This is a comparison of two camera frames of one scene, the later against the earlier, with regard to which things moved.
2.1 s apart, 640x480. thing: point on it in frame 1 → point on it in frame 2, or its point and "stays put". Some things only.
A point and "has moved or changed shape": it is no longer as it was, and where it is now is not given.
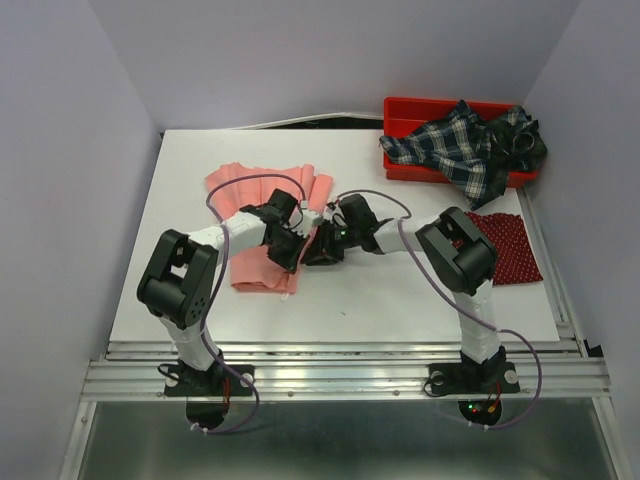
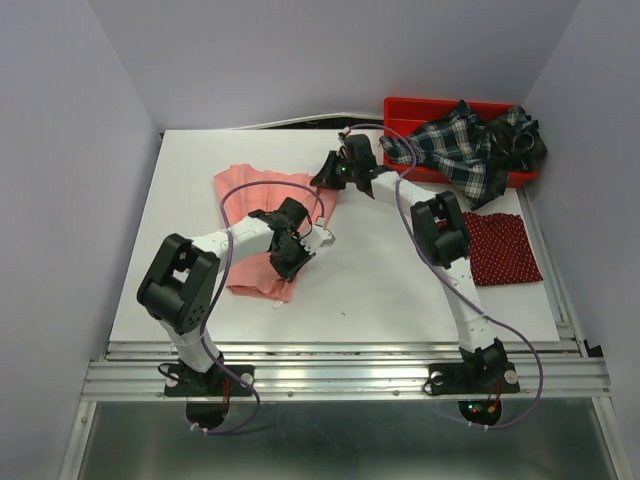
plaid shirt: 478,155 stays put
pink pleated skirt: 234,187 has moved or changed shape
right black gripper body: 335,239 → 345,170
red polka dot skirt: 515,261 stays put
